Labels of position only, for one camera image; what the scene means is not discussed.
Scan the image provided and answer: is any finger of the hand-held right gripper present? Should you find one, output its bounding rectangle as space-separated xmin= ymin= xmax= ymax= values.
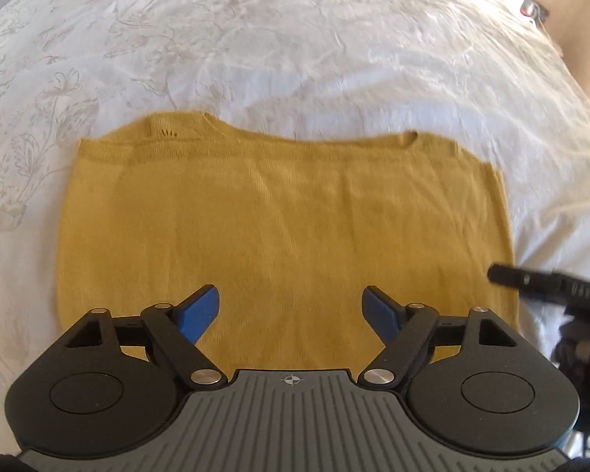
xmin=487 ymin=262 xmax=564 ymax=302

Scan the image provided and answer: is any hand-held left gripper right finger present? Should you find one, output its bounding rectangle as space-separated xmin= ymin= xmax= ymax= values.
xmin=358 ymin=285 xmax=528 ymax=390

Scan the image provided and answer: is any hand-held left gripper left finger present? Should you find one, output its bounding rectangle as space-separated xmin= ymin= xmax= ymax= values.
xmin=64 ymin=284 xmax=228 ymax=390

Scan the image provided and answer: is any mustard yellow knit sweater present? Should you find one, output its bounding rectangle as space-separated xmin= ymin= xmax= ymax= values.
xmin=54 ymin=112 xmax=522 ymax=372

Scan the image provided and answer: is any white floral bedspread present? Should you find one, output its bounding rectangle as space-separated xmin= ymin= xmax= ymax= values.
xmin=0 ymin=0 xmax=590 ymax=389

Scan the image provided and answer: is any small dark device with cable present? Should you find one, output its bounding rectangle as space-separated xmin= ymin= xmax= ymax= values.
xmin=520 ymin=0 xmax=548 ymax=24

